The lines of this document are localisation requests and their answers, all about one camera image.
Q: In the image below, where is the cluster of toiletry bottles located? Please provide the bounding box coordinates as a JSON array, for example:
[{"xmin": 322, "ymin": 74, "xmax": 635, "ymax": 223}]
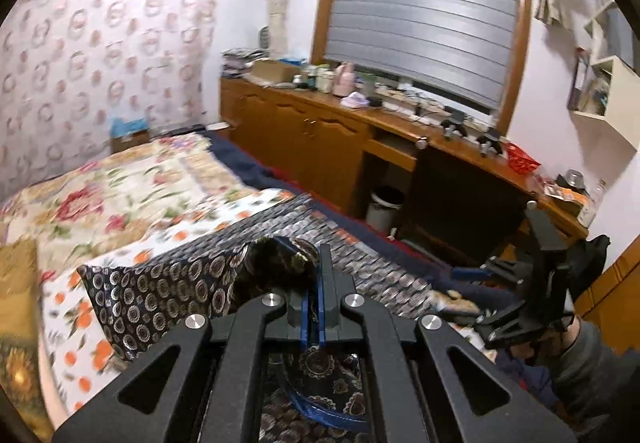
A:
[{"xmin": 300, "ymin": 63, "xmax": 336, "ymax": 92}]

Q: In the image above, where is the patterned garment with blue trim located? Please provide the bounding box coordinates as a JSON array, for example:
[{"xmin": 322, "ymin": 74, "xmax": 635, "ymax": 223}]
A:
[{"xmin": 77, "ymin": 190, "xmax": 441, "ymax": 443}]

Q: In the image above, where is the red basket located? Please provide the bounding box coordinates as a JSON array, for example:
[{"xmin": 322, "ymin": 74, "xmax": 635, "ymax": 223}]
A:
[{"xmin": 505, "ymin": 142, "xmax": 542, "ymax": 174}]

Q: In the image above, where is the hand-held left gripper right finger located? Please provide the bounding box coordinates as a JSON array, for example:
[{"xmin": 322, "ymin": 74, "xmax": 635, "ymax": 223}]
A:
[{"xmin": 315, "ymin": 243, "xmax": 578, "ymax": 443}]

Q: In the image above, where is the floral blanket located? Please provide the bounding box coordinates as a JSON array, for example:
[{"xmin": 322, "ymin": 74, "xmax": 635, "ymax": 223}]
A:
[{"xmin": 0, "ymin": 133, "xmax": 296, "ymax": 274}]

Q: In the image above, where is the clear plastic bottle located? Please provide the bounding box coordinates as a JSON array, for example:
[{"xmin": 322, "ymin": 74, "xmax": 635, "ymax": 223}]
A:
[{"xmin": 580, "ymin": 179, "xmax": 608, "ymax": 226}]

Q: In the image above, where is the person's right forearm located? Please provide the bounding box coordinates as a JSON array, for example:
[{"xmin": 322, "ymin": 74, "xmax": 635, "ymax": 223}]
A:
[{"xmin": 542, "ymin": 313, "xmax": 640, "ymax": 429}]

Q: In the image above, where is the black handheld device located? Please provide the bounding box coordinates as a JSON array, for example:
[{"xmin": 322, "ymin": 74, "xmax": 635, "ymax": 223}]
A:
[
  {"xmin": 440, "ymin": 107, "xmax": 468, "ymax": 139},
  {"xmin": 475, "ymin": 127, "xmax": 506, "ymax": 156}
]

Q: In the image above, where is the orange packet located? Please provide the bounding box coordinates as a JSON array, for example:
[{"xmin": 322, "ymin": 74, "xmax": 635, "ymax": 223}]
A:
[{"xmin": 542, "ymin": 183, "xmax": 588, "ymax": 211}]

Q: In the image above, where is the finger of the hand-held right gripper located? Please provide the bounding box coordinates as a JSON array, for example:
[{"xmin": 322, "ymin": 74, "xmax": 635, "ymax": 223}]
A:
[
  {"xmin": 472, "ymin": 303, "xmax": 541, "ymax": 351},
  {"xmin": 450, "ymin": 200, "xmax": 571, "ymax": 284}
]

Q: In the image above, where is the grey window blind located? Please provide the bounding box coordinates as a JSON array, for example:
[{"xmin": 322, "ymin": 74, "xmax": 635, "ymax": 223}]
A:
[{"xmin": 322, "ymin": 0, "xmax": 518, "ymax": 109}]

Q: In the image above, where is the blue tissue pack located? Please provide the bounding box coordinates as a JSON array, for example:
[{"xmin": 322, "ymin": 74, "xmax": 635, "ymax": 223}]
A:
[{"xmin": 110, "ymin": 116, "xmax": 150, "ymax": 136}]

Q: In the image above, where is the long wooden cabinet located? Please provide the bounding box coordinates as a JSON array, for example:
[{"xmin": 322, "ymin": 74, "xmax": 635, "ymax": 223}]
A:
[{"xmin": 220, "ymin": 76, "xmax": 591, "ymax": 244}]

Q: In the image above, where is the patterned padded headboard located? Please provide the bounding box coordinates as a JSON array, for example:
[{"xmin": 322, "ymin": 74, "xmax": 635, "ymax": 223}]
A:
[{"xmin": 0, "ymin": 0, "xmax": 218, "ymax": 201}]

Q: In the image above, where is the wooden door panel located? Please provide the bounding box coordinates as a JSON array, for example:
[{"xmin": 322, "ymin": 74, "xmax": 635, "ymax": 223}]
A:
[{"xmin": 575, "ymin": 223, "xmax": 640, "ymax": 354}]

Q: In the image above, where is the white wall shelf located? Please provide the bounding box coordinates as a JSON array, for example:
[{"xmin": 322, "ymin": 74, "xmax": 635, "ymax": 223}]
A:
[{"xmin": 567, "ymin": 0, "xmax": 640, "ymax": 151}]

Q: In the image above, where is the wooden window frame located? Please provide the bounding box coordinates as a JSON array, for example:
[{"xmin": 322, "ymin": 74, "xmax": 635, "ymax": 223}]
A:
[{"xmin": 310, "ymin": 0, "xmax": 533, "ymax": 136}]

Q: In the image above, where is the cardboard box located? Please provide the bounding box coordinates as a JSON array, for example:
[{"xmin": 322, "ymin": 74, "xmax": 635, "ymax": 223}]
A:
[{"xmin": 248, "ymin": 59, "xmax": 303, "ymax": 84}]

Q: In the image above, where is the pink bottle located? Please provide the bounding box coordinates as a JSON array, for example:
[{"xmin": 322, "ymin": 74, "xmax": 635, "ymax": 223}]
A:
[{"xmin": 334, "ymin": 62, "xmax": 357, "ymax": 96}]

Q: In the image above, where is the small brown box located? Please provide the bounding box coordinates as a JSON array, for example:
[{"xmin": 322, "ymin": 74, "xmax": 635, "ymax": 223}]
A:
[{"xmin": 111, "ymin": 130, "xmax": 151, "ymax": 155}]

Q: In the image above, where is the orange fruit print bed sheet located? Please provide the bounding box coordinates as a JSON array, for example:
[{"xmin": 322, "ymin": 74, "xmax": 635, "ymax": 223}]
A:
[{"xmin": 37, "ymin": 188, "xmax": 281, "ymax": 416}]

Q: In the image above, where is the dark metal pot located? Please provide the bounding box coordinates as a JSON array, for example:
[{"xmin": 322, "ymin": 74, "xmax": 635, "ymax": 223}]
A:
[{"xmin": 556, "ymin": 169, "xmax": 588, "ymax": 189}]

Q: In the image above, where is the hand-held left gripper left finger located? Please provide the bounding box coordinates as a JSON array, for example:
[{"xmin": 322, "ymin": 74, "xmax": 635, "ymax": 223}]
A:
[{"xmin": 52, "ymin": 285, "xmax": 313, "ymax": 443}]

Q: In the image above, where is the white trash bin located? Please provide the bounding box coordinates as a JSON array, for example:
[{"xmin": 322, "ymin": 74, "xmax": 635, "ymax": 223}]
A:
[{"xmin": 366, "ymin": 186, "xmax": 406, "ymax": 231}]

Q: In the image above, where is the stack of folded cloths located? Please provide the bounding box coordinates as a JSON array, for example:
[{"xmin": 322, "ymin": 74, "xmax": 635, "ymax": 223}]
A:
[{"xmin": 222, "ymin": 48, "xmax": 271, "ymax": 76}]

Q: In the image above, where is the black bag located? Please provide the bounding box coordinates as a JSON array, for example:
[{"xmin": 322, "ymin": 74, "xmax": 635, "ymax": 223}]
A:
[{"xmin": 565, "ymin": 234, "xmax": 612, "ymax": 304}]

